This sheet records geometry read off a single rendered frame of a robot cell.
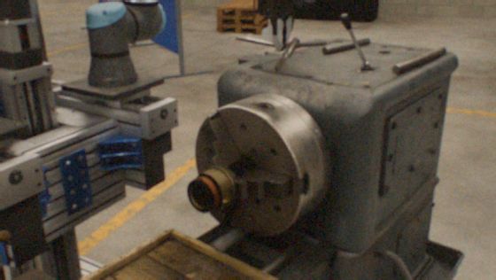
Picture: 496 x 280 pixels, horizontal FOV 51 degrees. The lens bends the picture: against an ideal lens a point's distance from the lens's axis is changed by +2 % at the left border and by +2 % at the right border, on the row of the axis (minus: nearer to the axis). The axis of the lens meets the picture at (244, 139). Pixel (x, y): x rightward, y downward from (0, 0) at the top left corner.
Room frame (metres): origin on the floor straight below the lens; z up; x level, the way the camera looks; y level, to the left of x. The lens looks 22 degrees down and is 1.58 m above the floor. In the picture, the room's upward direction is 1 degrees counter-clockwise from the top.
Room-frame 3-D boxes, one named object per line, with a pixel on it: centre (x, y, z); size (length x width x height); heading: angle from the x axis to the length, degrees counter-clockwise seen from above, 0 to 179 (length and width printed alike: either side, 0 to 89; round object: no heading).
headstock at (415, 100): (1.40, -0.27, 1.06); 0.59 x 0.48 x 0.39; 140
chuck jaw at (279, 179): (0.96, -0.05, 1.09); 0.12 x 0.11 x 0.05; 50
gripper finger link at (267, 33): (1.36, -0.07, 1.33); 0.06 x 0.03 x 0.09; 50
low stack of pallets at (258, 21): (9.42, -0.13, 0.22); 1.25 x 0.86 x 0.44; 159
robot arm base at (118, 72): (1.55, 0.41, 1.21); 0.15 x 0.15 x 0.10
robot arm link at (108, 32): (1.55, 0.40, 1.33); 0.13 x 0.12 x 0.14; 146
